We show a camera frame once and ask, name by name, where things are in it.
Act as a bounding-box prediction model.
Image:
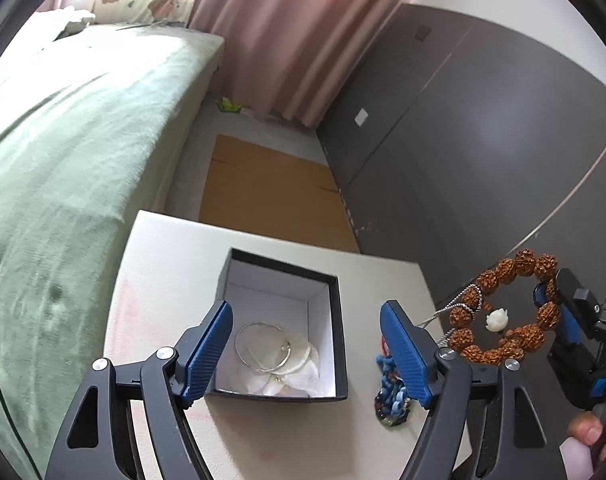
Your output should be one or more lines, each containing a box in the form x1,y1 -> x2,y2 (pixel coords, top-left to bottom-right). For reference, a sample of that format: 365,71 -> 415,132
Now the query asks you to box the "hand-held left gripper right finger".
379,300 -> 571,480

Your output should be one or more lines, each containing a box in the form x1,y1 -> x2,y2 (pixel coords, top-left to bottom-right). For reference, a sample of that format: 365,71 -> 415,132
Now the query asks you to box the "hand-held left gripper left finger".
44,300 -> 234,480

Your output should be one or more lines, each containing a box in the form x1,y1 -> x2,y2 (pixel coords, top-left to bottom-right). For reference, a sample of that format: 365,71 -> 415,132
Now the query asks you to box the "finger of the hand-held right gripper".
554,268 -> 601,347
533,282 -> 556,311

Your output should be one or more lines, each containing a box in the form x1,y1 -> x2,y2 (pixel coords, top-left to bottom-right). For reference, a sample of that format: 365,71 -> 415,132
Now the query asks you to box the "brown bead bracelet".
448,249 -> 561,367

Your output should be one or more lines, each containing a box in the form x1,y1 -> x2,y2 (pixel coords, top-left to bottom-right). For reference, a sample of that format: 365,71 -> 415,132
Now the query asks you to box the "blue bead bracelet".
373,352 -> 412,428

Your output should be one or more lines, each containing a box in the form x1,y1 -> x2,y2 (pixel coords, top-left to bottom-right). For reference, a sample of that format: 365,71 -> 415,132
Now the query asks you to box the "silver chain necklace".
415,284 -> 484,329

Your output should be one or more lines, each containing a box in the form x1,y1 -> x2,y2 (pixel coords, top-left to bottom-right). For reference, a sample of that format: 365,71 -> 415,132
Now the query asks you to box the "black jewelry box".
204,246 -> 351,402

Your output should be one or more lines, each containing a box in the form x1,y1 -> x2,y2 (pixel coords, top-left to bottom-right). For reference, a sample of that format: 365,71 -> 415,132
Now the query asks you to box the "person's right hand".
567,411 -> 606,462

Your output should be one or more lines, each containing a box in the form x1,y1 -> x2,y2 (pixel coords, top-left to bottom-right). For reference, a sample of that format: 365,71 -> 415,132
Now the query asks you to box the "silver bangle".
234,321 -> 320,376

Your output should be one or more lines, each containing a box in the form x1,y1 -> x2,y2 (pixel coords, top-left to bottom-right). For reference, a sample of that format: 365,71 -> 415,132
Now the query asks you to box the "flat cardboard sheet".
199,134 -> 360,254

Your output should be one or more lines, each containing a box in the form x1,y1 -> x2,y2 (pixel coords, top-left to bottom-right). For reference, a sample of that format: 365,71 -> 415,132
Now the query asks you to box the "beige bed base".
160,35 -> 227,218

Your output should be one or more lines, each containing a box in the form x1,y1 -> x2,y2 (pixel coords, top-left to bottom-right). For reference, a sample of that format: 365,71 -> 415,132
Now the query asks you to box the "bed with green cover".
0,25 -> 226,480

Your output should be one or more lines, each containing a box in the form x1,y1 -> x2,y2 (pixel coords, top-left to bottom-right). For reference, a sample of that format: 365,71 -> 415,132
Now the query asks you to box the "pink curtain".
188,0 -> 400,129

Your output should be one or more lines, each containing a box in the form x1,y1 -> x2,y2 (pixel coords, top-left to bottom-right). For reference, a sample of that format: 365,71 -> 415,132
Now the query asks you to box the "floral cushion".
75,0 -> 199,27

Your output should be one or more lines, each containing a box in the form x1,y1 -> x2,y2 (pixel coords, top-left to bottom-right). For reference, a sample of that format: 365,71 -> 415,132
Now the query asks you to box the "white green duvet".
45,6 -> 98,37

